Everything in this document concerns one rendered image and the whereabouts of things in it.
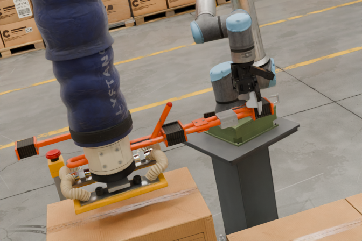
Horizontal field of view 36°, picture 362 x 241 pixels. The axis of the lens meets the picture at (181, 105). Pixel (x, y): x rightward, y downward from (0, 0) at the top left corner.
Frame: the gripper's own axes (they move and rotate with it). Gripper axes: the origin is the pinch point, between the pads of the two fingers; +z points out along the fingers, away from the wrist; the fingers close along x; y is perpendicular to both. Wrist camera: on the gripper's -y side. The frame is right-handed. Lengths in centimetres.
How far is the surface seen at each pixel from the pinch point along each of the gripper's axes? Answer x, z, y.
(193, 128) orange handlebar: 3.5, -0.4, 26.7
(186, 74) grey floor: -406, 118, -55
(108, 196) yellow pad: 14, 11, 63
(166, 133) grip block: 3.6, -1.2, 36.9
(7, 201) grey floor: -219, 119, 142
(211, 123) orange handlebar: 3.7, -0.2, 19.6
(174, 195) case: 2.6, 25.4, 38.7
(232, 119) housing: 3.7, 0.5, 11.1
